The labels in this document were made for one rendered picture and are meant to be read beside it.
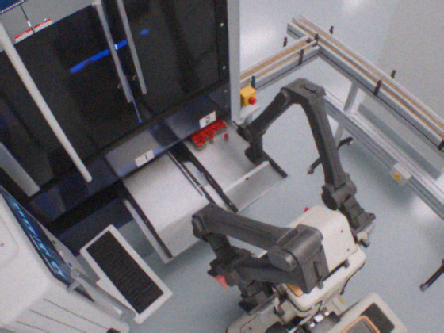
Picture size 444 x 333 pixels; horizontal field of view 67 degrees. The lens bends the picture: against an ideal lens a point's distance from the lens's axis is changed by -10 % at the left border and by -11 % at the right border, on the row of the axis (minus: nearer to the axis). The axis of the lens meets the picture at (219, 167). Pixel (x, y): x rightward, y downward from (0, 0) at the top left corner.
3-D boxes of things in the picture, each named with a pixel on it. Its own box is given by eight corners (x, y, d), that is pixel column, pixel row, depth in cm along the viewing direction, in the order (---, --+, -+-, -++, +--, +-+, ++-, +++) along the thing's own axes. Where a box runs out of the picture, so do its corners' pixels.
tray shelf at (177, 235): (112, 185, 173) (110, 183, 172) (228, 112, 193) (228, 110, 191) (165, 264, 152) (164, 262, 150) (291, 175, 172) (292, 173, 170)
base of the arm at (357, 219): (353, 237, 118) (377, 217, 121) (344, 216, 117) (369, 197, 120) (338, 233, 126) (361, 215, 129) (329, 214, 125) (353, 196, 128)
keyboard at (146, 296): (86, 249, 162) (84, 247, 160) (109, 230, 167) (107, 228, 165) (139, 315, 146) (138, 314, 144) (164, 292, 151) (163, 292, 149)
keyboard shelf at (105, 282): (66, 262, 162) (64, 261, 159) (112, 225, 171) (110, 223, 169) (124, 338, 143) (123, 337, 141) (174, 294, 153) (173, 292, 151)
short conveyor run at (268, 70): (229, 112, 196) (228, 92, 182) (212, 96, 203) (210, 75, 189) (319, 59, 215) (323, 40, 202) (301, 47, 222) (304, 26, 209)
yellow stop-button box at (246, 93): (235, 98, 185) (235, 89, 179) (246, 92, 187) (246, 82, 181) (245, 108, 182) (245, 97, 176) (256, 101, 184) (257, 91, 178)
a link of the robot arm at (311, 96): (302, 89, 103) (326, 75, 106) (274, 88, 115) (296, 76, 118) (339, 214, 120) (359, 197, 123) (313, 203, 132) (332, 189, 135)
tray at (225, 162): (181, 143, 182) (181, 139, 179) (225, 118, 189) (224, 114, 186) (223, 193, 166) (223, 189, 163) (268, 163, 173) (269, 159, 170)
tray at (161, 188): (119, 177, 173) (117, 174, 170) (165, 149, 180) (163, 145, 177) (156, 231, 158) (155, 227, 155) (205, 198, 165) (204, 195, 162)
